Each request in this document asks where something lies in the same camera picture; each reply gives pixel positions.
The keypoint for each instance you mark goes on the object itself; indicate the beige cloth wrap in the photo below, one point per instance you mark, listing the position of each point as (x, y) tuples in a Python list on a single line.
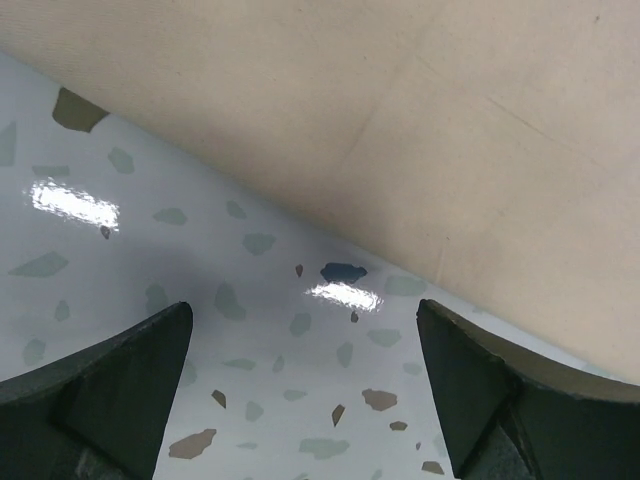
[(491, 147)]

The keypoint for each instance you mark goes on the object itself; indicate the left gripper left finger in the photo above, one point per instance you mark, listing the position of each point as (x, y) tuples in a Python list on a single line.
[(101, 412)]

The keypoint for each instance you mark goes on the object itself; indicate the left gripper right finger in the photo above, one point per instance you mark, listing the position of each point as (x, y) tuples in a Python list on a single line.
[(507, 412)]

